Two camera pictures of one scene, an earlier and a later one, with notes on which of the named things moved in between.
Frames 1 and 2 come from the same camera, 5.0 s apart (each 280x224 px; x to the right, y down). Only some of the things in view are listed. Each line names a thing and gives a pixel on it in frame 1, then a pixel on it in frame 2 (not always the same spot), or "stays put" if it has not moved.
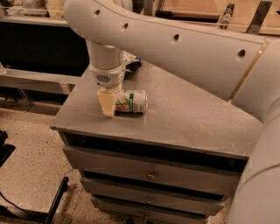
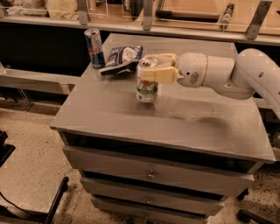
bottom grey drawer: x=117 y=215 stays put
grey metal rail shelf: x=34 y=81 stays put
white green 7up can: x=131 y=101 -> x=146 y=92
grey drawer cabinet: x=180 y=162 stays put
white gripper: x=108 y=79 -> x=191 y=70
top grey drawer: x=185 y=173 stays put
